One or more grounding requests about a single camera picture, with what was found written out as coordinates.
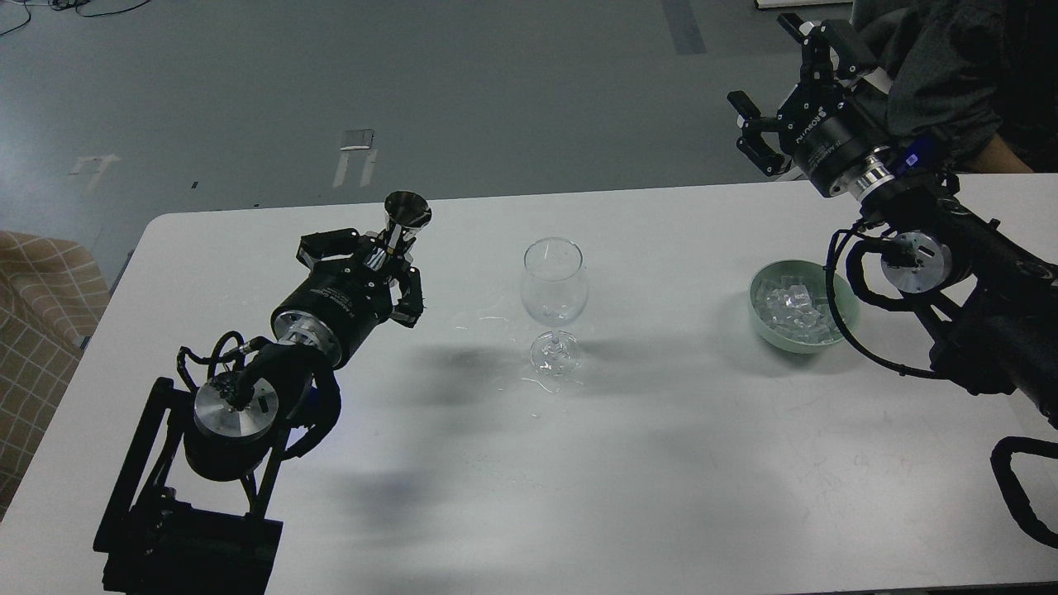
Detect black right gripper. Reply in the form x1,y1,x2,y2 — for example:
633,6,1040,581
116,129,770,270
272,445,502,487
727,12,892,198

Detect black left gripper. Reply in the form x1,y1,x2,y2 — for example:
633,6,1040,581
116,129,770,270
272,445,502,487
271,227,426,369

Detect steel cocktail jigger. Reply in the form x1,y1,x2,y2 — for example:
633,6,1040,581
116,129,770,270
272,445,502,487
363,191,433,272

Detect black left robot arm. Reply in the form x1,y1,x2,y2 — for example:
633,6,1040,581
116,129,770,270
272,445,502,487
93,223,424,594

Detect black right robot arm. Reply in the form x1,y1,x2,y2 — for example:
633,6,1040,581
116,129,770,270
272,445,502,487
727,12,1057,426

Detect clear wine glass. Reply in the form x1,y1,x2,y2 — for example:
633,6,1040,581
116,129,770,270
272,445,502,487
519,236,589,378

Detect clear ice cubes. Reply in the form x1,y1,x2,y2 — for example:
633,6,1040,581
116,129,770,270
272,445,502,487
751,275,843,346

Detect seated person in grey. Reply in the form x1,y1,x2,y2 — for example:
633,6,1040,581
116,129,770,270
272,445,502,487
851,1,1057,174

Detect green bowl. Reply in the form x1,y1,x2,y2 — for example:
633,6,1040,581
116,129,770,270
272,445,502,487
746,259,860,355

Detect beige checked cloth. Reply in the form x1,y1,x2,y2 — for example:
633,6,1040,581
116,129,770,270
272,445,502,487
1,231,111,513

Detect black floor cables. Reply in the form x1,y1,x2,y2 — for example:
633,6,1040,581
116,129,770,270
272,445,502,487
0,0,151,36

